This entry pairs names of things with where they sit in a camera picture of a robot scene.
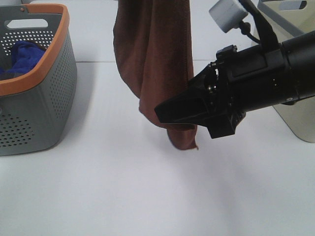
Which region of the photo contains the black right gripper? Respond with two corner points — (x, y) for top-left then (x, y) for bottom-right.
(155, 45), (299, 139)

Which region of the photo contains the brown towel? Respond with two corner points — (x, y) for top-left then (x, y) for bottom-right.
(113, 0), (197, 150)

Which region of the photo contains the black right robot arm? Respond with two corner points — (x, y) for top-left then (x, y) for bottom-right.
(155, 32), (315, 139)

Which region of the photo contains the blue towel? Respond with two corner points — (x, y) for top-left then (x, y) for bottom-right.
(0, 41), (46, 81)

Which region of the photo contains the beige bin with grey rim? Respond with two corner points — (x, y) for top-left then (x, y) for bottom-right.
(257, 0), (315, 143)

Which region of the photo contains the grey basket with orange rim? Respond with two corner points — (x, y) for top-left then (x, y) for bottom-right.
(0, 3), (77, 156)

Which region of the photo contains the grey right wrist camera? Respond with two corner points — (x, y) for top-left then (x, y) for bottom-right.
(209, 0), (248, 33)

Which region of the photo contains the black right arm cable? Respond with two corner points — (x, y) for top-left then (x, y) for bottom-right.
(237, 0), (280, 50)

